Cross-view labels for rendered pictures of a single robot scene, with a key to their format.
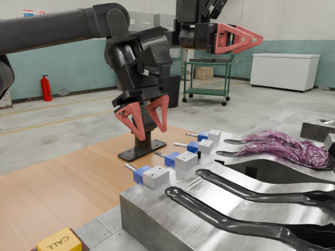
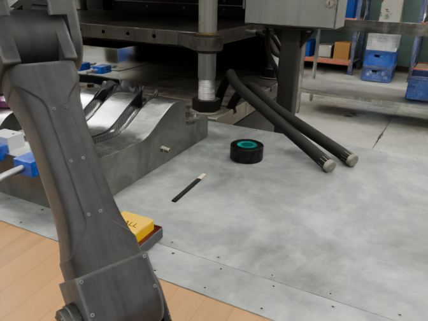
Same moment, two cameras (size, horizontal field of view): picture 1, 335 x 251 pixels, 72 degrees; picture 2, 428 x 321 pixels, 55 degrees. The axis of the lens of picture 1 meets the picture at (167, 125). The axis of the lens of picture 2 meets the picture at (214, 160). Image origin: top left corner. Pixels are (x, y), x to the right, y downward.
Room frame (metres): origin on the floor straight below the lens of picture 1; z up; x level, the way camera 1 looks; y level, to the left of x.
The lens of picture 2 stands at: (0.37, 0.78, 1.18)
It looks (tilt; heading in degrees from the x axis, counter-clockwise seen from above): 23 degrees down; 253
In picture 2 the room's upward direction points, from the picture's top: 2 degrees clockwise
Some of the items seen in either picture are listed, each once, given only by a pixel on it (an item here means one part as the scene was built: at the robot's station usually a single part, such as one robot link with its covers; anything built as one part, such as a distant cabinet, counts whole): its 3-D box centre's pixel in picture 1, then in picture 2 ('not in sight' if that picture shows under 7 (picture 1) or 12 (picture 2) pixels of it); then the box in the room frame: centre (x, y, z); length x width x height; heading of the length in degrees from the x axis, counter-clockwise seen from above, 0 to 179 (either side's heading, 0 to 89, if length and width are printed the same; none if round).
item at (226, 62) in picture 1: (208, 78); not in sight; (4.97, -0.87, 0.50); 0.98 x 0.55 x 1.01; 68
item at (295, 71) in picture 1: (282, 71); not in sight; (6.67, -3.25, 0.47); 1.52 x 0.77 x 0.94; 43
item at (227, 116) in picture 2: not in sight; (133, 79); (0.16, -1.22, 0.76); 1.30 x 0.84 x 0.07; 137
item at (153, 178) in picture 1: (142, 174); (27, 165); (0.49, 0.06, 0.89); 0.13 x 0.05 x 0.05; 46
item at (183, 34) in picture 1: (192, 36); not in sight; (0.67, -0.07, 1.21); 0.07 x 0.06 x 0.07; 48
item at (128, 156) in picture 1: (143, 141); not in sight; (0.81, 0.09, 0.84); 0.20 x 0.07 x 0.08; 138
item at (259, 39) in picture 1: (241, 39); not in sight; (0.60, -0.18, 1.20); 0.09 x 0.07 x 0.07; 48
